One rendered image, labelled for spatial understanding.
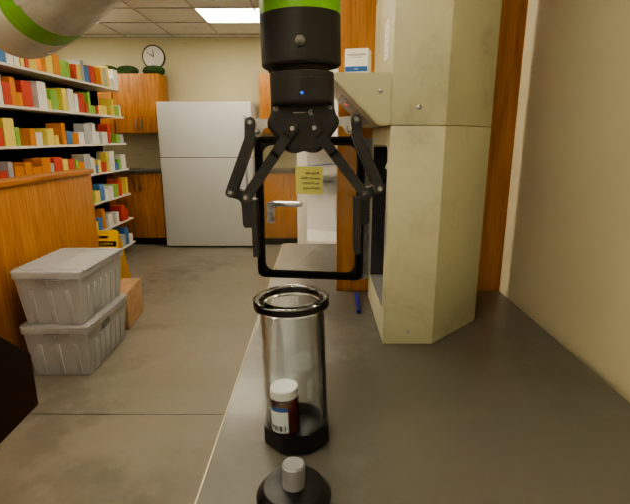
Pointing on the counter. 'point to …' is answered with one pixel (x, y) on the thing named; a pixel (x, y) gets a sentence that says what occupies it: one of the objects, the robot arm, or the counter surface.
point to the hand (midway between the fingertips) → (306, 241)
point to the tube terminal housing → (434, 162)
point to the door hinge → (368, 225)
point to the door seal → (262, 231)
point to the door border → (264, 220)
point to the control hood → (367, 95)
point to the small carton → (358, 60)
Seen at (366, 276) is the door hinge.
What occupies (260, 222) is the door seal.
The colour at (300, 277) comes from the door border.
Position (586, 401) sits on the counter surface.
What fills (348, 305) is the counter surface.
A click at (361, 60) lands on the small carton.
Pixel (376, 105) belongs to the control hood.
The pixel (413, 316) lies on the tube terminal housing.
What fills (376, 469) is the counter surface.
